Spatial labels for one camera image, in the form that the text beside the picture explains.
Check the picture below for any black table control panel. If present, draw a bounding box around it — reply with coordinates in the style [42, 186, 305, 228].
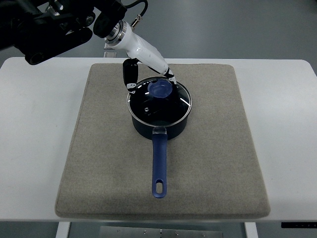
[281, 222, 317, 229]

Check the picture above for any beige felt mat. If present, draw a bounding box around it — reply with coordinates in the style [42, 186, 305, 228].
[55, 63, 270, 220]

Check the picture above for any dark blue saucepan blue handle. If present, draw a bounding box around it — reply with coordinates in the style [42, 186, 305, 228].
[131, 113, 189, 198]

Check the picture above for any lower floor metal plate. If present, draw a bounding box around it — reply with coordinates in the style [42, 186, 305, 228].
[104, 49, 117, 58]

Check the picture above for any white table leg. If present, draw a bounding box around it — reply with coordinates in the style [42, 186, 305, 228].
[244, 222, 259, 238]
[55, 222, 71, 238]

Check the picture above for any white left table leg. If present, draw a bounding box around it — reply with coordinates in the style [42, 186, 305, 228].
[55, 222, 71, 238]

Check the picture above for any white right table leg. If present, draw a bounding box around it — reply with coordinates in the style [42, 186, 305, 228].
[244, 222, 259, 238]

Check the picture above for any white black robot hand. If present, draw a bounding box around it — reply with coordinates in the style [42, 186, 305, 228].
[105, 20, 177, 95]

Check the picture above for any grey metal base plate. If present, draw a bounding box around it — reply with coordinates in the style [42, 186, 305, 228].
[99, 226, 223, 238]

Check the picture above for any glass pot lid blue knob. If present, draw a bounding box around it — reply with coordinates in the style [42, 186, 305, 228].
[127, 76, 192, 126]

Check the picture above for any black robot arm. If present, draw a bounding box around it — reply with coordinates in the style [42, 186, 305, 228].
[0, 0, 140, 65]

